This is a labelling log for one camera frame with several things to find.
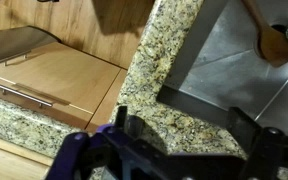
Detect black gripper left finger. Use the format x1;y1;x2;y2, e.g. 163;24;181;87
114;105;145;139

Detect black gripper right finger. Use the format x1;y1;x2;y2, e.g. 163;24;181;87
226;106;263;154

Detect stainless steel sink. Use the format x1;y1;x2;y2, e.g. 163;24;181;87
156;0;288;138

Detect light wood drawer cabinet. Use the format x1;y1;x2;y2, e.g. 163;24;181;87
0;41;129;134

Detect wooden spatula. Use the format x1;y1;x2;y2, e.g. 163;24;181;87
241;0;288;68

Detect long steel drawer handle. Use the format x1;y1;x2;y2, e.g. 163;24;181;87
0;82;54;109

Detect short steel drawer handle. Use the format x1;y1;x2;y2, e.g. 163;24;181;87
0;49;32;67

